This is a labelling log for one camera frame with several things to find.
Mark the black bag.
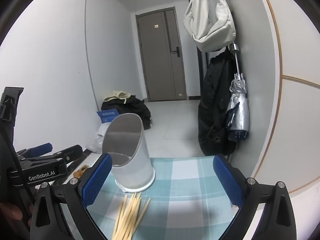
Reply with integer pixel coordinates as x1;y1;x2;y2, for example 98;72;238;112
101;95;152;130

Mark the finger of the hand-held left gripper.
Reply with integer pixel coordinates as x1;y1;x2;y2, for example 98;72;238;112
17;144;83;170
16;143;53;157

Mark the black backpack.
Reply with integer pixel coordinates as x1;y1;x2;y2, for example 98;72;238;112
198;47;240;157

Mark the blue cardboard box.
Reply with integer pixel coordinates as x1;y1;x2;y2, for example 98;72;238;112
97;108;120;123

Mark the silver folding umbrella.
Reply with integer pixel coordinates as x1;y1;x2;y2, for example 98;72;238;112
226;44;250;141

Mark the beige cloth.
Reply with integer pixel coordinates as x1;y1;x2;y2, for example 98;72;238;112
104;90;132;104

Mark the person's left hand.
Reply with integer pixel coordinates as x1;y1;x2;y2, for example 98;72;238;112
0;202;33;222

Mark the bunch of wooden chopsticks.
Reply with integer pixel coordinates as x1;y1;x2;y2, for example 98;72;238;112
112;192;151;240

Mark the white fabric bag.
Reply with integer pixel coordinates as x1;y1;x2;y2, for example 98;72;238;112
183;0;237;52

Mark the grey plastic bag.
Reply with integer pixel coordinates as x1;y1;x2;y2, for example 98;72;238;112
85;134;105;153

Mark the grey door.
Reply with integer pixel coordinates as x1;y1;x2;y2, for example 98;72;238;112
136;7;187;102

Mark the teal checked tablecloth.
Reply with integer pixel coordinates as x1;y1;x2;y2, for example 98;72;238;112
86;156;242;240

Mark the white printed plastic mailer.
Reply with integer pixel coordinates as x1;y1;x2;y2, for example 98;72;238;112
98;122;111;137

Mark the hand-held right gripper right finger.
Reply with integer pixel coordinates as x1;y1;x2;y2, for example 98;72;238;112
213;154;297;240

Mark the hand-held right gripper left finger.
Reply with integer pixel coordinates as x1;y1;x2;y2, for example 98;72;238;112
29;152;113;240

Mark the white grey utensil holder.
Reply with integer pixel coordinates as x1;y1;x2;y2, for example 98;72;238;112
102;113;156;193

